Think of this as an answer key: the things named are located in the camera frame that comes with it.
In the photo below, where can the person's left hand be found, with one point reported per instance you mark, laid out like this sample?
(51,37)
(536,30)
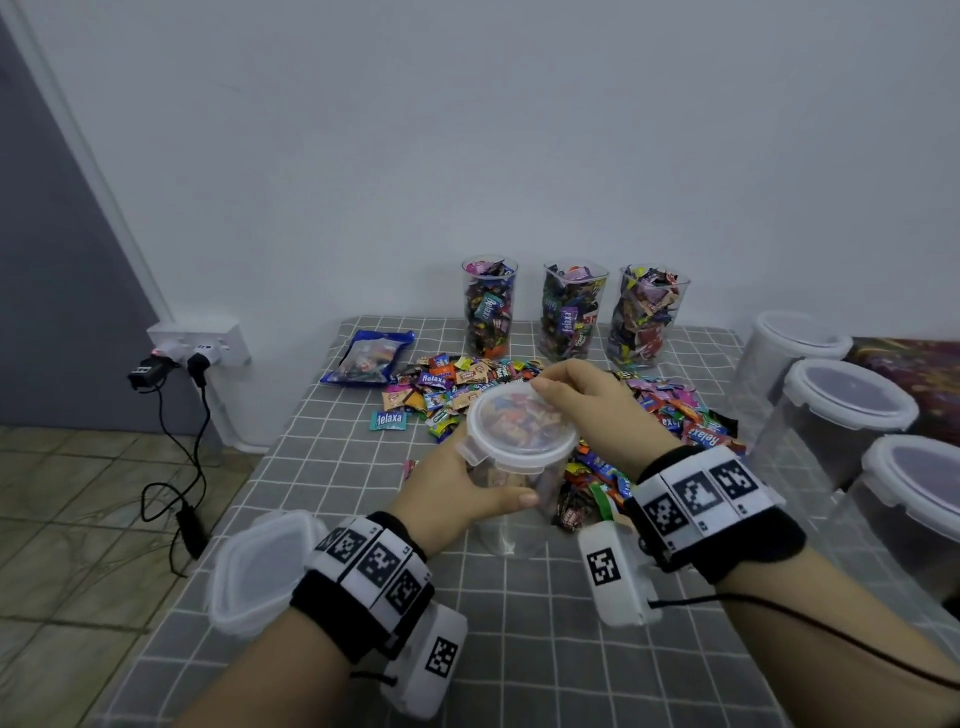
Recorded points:
(450,495)

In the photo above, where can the person's right hand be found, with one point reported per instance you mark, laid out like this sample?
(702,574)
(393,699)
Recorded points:
(608,413)

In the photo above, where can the small transparent plastic jar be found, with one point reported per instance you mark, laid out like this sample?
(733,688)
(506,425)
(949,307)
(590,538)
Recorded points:
(572,311)
(648,315)
(510,503)

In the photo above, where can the pile of colourful candies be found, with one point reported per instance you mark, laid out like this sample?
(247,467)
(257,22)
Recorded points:
(450,383)

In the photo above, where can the tall transparent plastic jar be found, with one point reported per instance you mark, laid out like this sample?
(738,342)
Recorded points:
(488,308)

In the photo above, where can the white square container lid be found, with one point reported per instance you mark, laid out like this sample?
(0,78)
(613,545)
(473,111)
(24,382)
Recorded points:
(263,570)

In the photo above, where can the person's right forearm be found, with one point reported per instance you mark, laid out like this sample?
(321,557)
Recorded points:
(848,630)

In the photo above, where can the black marker-tagged left wristband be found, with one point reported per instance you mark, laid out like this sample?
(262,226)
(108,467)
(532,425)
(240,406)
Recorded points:
(368,578)

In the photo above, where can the black marker-tagged wristband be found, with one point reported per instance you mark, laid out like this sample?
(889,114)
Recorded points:
(368,578)
(720,503)

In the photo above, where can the black marker-tagged right wristband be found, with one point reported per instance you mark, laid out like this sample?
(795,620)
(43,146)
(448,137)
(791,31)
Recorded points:
(720,503)

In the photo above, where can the blue snack packet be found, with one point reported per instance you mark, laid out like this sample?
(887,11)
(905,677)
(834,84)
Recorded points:
(369,356)

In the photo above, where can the dark patterned cloth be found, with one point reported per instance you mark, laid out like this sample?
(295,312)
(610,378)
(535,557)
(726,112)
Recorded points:
(923,375)

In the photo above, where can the black power plug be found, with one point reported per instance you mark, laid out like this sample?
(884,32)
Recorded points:
(147,375)

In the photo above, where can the grey door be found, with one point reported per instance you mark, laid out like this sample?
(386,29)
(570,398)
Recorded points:
(53,285)

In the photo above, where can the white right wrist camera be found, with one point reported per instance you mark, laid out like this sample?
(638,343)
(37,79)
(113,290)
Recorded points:
(612,570)

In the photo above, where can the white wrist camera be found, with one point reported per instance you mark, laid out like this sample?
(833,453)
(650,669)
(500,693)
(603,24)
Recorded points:
(428,657)
(612,570)

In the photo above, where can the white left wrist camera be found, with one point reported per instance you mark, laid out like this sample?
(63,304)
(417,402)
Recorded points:
(428,657)

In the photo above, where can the white wall socket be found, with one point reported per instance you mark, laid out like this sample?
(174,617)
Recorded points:
(198,342)

